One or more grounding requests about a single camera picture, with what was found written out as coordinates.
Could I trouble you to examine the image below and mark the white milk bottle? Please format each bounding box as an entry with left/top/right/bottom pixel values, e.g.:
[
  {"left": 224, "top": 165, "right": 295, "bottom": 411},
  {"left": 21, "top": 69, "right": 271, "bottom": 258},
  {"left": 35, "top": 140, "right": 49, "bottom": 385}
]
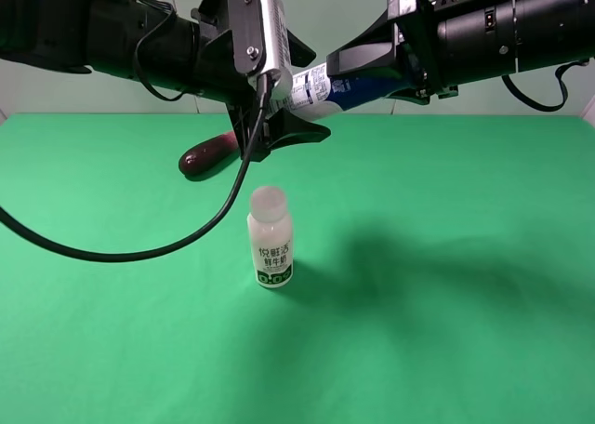
[{"left": 247, "top": 186, "right": 294, "bottom": 289}]

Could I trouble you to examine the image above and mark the blue and white bottle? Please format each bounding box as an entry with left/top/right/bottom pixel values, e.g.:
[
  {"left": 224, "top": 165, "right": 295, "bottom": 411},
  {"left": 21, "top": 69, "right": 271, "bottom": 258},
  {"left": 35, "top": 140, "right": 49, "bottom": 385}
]
[{"left": 265, "top": 64, "right": 415, "bottom": 122}]

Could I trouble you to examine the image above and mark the green tablecloth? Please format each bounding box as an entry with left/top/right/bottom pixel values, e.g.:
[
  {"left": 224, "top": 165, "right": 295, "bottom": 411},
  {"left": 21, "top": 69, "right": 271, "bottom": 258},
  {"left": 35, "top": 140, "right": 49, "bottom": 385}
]
[{"left": 1, "top": 114, "right": 594, "bottom": 423}]

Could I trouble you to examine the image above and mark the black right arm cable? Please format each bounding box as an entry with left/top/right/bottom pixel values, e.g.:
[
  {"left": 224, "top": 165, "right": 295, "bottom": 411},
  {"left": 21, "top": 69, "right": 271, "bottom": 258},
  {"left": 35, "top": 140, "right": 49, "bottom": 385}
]
[{"left": 499, "top": 59, "right": 591, "bottom": 113}]

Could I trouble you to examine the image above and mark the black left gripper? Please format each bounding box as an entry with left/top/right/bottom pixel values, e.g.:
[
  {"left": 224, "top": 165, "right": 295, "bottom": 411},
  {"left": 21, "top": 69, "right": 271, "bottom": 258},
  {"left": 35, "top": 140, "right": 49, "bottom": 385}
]
[{"left": 191, "top": 0, "right": 331, "bottom": 154}]

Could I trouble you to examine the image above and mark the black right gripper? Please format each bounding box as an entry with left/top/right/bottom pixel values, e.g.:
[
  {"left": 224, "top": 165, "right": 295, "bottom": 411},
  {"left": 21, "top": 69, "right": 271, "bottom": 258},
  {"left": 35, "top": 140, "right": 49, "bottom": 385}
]
[{"left": 326, "top": 0, "right": 515, "bottom": 105}]

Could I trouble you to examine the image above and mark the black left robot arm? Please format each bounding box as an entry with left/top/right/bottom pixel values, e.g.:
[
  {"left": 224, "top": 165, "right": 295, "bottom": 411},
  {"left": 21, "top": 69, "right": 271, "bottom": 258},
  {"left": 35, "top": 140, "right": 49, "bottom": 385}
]
[{"left": 1, "top": 0, "right": 330, "bottom": 162}]

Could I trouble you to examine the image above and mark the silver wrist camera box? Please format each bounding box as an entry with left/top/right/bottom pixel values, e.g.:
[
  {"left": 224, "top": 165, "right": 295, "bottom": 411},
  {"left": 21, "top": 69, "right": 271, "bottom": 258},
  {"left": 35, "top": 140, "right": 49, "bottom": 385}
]
[{"left": 248, "top": 0, "right": 293, "bottom": 101}]

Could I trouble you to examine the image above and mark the purple eggplant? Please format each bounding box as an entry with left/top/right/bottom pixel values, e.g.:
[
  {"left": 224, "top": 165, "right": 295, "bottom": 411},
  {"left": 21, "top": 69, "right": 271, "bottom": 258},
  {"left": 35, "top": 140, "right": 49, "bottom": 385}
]
[{"left": 178, "top": 131, "right": 239, "bottom": 180}]

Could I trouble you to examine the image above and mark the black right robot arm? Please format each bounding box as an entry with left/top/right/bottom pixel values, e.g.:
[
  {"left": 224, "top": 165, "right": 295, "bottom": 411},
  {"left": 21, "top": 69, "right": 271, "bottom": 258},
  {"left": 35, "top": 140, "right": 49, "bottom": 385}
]
[{"left": 326, "top": 0, "right": 594, "bottom": 112}]

